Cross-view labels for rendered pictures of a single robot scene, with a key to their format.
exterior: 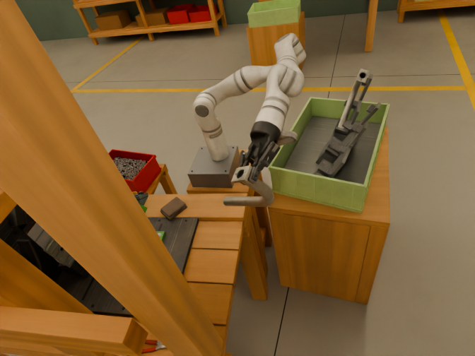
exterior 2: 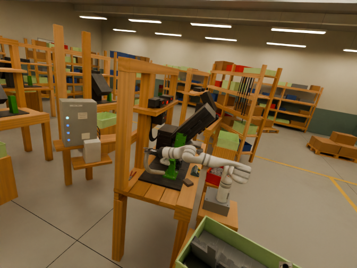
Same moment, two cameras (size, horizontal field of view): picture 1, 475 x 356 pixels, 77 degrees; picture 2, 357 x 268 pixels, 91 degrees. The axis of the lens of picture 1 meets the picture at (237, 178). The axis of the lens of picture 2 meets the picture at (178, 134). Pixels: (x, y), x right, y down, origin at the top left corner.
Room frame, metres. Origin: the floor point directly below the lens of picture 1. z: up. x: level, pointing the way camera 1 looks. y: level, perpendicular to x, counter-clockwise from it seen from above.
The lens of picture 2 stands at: (0.56, -1.13, 1.90)
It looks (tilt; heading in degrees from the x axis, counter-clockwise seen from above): 19 degrees down; 82
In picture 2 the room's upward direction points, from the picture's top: 9 degrees clockwise
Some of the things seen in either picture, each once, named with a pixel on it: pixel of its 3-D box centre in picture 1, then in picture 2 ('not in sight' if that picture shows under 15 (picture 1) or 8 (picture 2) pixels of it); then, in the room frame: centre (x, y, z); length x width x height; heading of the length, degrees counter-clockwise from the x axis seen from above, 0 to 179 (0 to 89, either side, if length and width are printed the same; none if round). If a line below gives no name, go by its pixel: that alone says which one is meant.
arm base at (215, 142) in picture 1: (215, 141); (223, 190); (1.19, 0.06, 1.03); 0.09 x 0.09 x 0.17; 72
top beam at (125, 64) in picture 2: not in sight; (159, 69); (0.54, 0.89, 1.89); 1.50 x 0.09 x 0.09; 72
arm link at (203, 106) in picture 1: (206, 113); (228, 174); (1.19, 0.06, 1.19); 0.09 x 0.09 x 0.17; 71
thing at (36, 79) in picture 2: not in sight; (67, 73); (-3.53, 7.58, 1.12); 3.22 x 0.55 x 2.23; 62
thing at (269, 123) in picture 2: not in sight; (262, 125); (5.32, 6.11, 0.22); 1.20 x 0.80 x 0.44; 12
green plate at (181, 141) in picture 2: not in sight; (180, 141); (0.86, 0.70, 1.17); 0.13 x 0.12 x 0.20; 72
